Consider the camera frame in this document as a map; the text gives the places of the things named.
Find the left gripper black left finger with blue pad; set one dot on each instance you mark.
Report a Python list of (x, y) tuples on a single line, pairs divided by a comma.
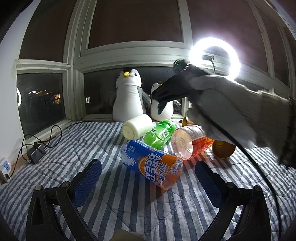
[(42, 220)]

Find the green plastic bottle cup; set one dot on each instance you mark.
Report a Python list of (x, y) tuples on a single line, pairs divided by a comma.
[(158, 136)]

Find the grey sleeved right forearm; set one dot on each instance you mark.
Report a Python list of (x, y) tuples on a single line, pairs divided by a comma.
[(251, 117)]

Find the brown paper cup lying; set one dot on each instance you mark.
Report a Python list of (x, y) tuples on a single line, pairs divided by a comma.
[(187, 122)]

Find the clear orange plastic bottle cup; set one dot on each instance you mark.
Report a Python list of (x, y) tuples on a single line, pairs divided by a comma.
[(189, 141)]

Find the white plastic cup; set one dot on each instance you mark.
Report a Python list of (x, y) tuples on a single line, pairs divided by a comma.
[(136, 127)]

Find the brown round cup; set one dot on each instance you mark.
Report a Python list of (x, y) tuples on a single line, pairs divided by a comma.
[(223, 149)]

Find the large plush penguin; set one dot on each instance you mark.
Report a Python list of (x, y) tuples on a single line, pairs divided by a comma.
[(130, 100)]

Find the white power strip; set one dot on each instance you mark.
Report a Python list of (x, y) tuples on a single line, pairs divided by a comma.
[(5, 169)]

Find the black power adapter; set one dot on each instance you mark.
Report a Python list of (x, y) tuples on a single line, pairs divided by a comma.
[(35, 153)]

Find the blue white striped quilt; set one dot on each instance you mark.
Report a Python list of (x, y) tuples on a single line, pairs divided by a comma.
[(124, 199)]

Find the blue orange Arctic Ocean bottle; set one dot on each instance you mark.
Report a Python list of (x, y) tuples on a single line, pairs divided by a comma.
[(160, 168)]

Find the bright ring light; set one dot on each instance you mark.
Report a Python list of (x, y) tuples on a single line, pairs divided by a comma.
[(197, 51)]

